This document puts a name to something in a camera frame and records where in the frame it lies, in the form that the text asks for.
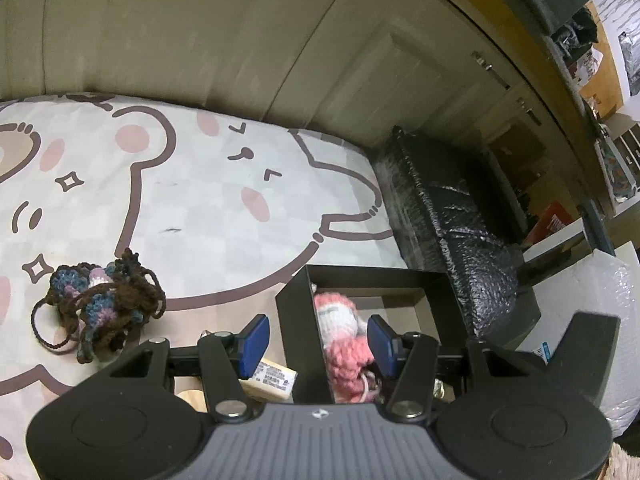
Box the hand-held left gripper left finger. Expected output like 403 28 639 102
107 314 271 423

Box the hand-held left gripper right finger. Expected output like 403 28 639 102
367 314 548 423

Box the cream small carton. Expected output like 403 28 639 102
237 357 298 403

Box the pink crochet doll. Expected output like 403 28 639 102
312 292 383 403

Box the black cardboard box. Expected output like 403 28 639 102
275 265 476 406

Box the dark brown crochet doll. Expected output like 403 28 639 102
31 247 167 365

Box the white bubble mailer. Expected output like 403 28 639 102
515 242 640 436

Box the oval wooden box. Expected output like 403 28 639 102
175 387 211 411

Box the red book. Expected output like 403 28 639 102
525 201 573 246

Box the black bubble-wrapped package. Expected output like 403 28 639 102
370 125 543 338

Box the cartoon bear printed blanket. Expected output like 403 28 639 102
0 92 411 480

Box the brown cardboard box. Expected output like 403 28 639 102
482 120 551 221

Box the cream cabinet door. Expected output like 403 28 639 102
477 80 556 151
265 0 526 153
0 0 51 98
47 0 366 126

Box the grey counter with wooden edge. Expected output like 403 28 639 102
395 0 616 216

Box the metal cabinet handle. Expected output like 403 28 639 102
472 51 511 91
517 97 543 127

